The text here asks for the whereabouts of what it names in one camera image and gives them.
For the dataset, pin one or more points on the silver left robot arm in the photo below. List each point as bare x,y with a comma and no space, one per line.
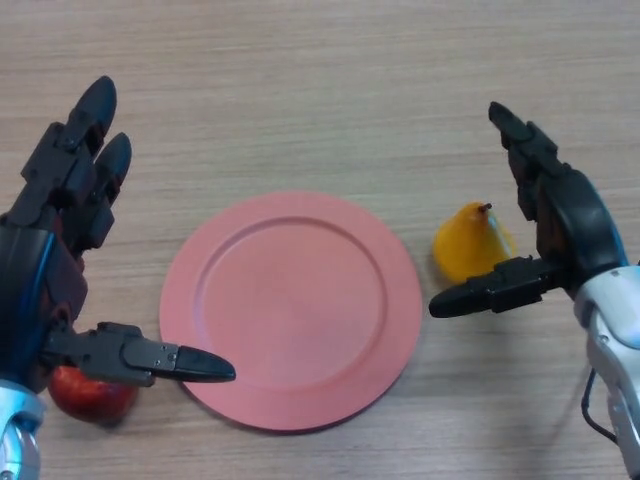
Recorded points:
17,440

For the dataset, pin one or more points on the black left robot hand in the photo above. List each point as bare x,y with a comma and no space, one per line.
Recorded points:
30,280

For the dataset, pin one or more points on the yellow pear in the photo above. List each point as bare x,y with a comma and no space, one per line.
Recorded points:
460,245

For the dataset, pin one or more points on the red apple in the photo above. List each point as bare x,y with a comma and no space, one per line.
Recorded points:
92,402

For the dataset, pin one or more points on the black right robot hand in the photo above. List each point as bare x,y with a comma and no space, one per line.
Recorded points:
575,220

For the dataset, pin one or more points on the pink round plate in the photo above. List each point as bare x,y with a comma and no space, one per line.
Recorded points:
300,310

